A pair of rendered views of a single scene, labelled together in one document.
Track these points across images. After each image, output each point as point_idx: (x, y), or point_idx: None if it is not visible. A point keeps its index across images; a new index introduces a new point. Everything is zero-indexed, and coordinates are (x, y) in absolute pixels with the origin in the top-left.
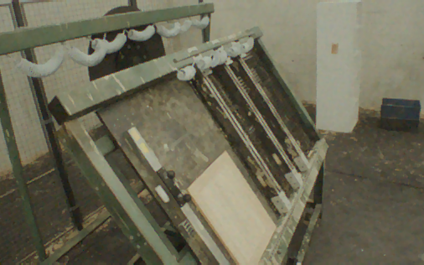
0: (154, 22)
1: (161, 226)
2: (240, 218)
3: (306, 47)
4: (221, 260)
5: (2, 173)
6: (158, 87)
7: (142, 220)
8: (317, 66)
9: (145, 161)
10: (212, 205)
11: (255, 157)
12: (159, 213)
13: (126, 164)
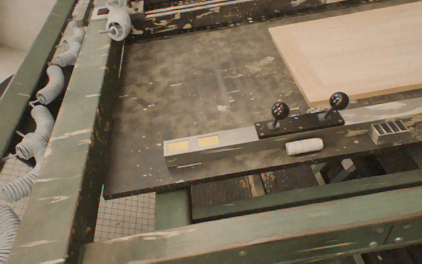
0: (45, 61)
1: (311, 175)
2: (392, 43)
3: None
4: None
5: None
6: (126, 82)
7: (350, 207)
8: None
9: (232, 149)
10: (355, 76)
11: None
12: (293, 169)
13: (220, 181)
